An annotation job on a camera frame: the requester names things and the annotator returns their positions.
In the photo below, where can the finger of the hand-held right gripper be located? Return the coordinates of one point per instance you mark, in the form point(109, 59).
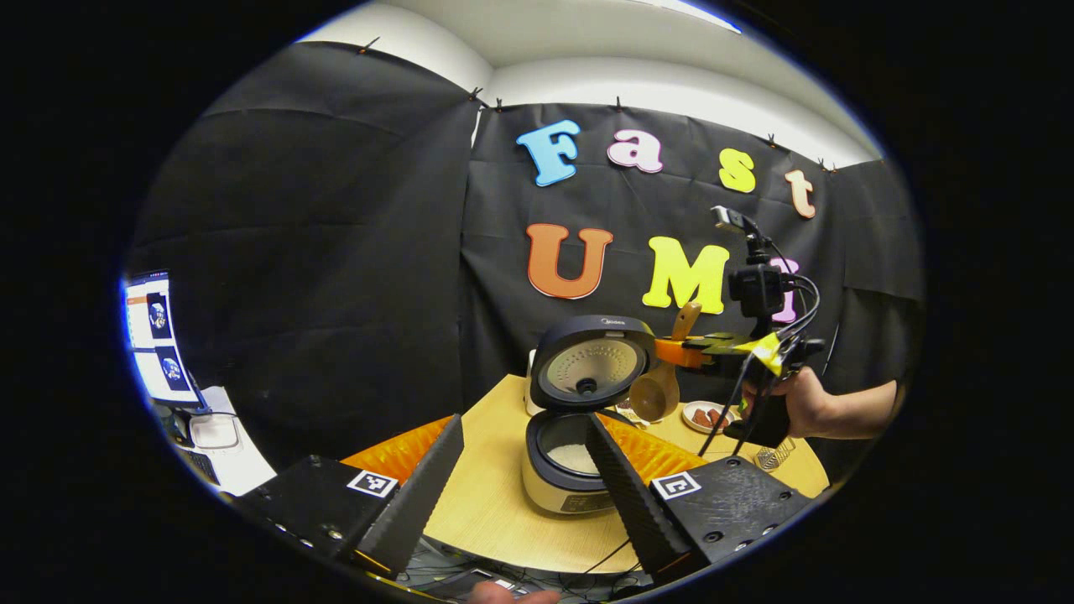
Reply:
point(684, 354)

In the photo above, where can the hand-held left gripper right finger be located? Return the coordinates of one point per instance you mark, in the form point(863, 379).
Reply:
point(629, 495)

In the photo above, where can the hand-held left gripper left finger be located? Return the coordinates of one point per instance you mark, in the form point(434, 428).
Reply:
point(419, 495)

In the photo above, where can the wooden spoon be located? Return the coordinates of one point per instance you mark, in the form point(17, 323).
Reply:
point(654, 394)

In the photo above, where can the white rice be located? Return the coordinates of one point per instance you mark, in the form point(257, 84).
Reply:
point(573, 459)

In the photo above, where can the dark grey rice cooker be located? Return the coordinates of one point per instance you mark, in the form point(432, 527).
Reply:
point(587, 369)

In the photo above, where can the white round plate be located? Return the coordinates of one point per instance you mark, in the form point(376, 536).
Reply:
point(696, 426)

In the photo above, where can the white side desk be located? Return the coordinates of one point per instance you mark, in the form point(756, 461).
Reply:
point(226, 457)

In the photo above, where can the black backdrop cloth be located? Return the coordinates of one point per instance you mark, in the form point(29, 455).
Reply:
point(336, 252)

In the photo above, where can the ceiling light panel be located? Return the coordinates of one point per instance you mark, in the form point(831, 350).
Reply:
point(696, 13)

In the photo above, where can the computer monitor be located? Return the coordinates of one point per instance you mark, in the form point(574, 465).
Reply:
point(159, 335)

